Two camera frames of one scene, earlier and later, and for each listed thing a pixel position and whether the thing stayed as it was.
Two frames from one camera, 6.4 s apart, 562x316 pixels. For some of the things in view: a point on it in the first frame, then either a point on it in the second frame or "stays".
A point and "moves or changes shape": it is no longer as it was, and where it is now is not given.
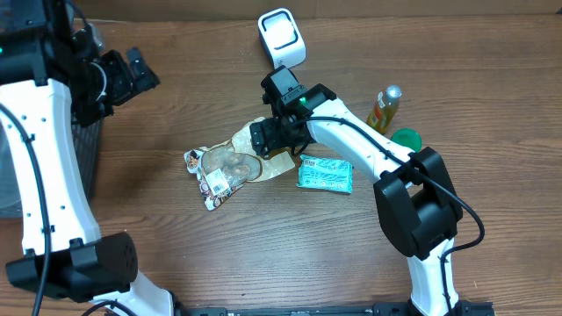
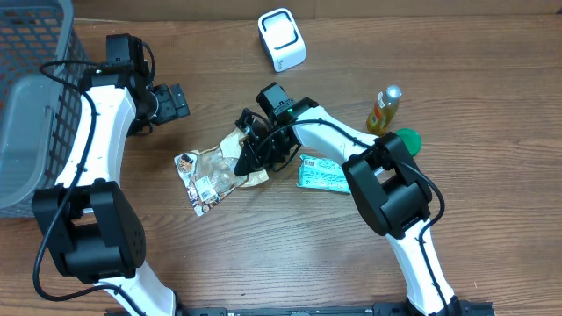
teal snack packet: x=333 y=175 stays
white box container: x=281 y=38 stays
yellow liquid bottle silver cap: x=385 y=108 stays
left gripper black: x=129 y=86 → x=171 y=110
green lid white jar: x=408 y=138 stays
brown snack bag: x=227 y=164 moves or changes shape
